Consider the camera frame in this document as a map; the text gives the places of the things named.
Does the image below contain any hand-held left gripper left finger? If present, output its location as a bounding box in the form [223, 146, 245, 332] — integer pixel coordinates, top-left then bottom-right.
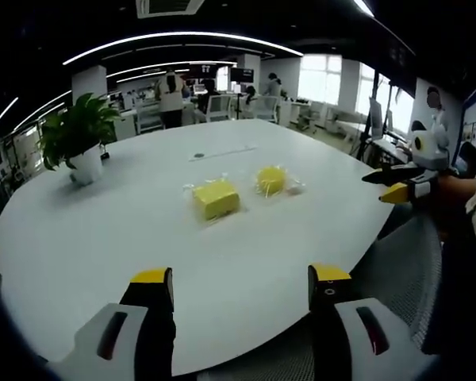
[59, 267, 178, 381]

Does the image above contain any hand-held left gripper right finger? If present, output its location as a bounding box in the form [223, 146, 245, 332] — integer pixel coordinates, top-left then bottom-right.
[307, 264, 417, 381]

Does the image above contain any round yellow silicone block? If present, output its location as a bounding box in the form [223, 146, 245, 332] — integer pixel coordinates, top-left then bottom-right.
[255, 166, 289, 198]

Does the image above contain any rectangular yellow silicone block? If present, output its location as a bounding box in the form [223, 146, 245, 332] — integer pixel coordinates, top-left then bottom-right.
[192, 180, 241, 221]

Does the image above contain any person's right hand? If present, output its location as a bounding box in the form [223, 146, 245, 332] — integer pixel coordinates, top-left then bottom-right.
[435, 173, 476, 212]

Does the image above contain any desk monitor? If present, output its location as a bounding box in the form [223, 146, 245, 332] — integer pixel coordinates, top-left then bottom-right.
[367, 96, 384, 140]

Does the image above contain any grey mesh office chair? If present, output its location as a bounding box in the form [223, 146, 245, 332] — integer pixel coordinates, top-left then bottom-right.
[351, 216, 447, 356]

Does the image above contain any green potted plant white pot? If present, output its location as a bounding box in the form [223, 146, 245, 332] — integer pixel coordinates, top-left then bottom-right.
[37, 93, 122, 187]

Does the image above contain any long ceiling light strip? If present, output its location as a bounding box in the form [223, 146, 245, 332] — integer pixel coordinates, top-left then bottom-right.
[62, 31, 305, 67]

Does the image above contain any white table cable cover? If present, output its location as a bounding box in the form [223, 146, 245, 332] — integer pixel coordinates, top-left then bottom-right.
[188, 144, 259, 163]

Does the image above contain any dark wall screen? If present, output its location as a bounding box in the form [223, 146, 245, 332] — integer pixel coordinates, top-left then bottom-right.
[229, 67, 255, 83]

